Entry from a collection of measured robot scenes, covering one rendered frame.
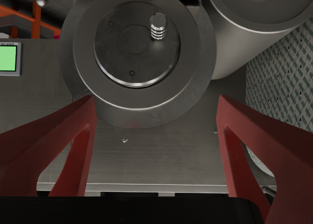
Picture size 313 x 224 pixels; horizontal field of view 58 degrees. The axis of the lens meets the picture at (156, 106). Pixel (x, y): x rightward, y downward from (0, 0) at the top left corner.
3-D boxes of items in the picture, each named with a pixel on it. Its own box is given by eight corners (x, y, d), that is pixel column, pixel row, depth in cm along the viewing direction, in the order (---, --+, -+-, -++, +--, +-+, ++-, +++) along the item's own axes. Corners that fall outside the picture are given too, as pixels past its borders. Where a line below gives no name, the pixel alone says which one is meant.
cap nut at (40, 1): (48, -18, 58) (47, 3, 58) (54, -9, 62) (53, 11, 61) (30, -18, 58) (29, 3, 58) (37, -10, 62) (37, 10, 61)
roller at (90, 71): (203, -14, 26) (198, 112, 25) (179, 57, 52) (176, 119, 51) (77, -19, 26) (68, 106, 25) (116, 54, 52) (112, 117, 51)
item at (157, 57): (78, 19, 24) (158, -14, 25) (85, 28, 26) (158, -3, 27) (112, 99, 24) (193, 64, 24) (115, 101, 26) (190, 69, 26)
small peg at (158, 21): (155, 8, 22) (171, 17, 22) (155, 22, 24) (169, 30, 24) (146, 24, 22) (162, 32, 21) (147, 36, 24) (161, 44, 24)
